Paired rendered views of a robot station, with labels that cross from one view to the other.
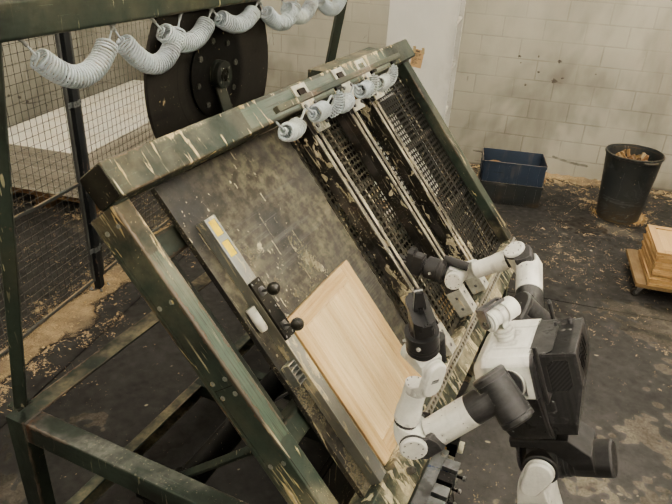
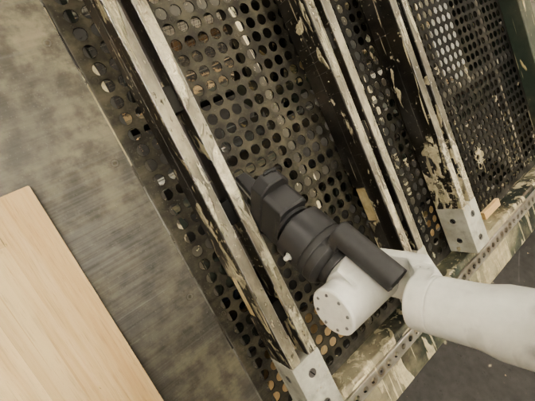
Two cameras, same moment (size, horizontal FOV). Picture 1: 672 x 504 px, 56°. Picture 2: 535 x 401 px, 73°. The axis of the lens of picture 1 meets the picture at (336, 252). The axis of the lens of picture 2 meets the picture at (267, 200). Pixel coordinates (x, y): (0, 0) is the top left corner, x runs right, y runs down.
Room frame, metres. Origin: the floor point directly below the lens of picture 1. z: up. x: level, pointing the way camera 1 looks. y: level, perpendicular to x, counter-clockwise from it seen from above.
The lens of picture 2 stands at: (1.81, -0.46, 1.64)
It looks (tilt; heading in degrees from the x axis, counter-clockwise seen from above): 45 degrees down; 25
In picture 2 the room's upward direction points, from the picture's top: straight up
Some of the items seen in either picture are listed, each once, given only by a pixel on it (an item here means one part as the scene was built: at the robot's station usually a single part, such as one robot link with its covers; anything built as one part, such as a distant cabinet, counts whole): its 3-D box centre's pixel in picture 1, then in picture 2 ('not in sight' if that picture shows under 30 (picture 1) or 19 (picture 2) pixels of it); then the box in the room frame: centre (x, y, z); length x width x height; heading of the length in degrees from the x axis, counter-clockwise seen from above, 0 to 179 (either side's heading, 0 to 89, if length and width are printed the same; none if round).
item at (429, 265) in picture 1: (422, 265); (288, 223); (2.15, -0.34, 1.23); 0.12 x 0.10 x 0.13; 66
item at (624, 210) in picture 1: (625, 184); not in sight; (5.59, -2.68, 0.33); 0.52 x 0.51 x 0.65; 166
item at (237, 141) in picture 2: not in sight; (248, 133); (2.57, -0.04, 1.05); 0.14 x 0.06 x 0.05; 156
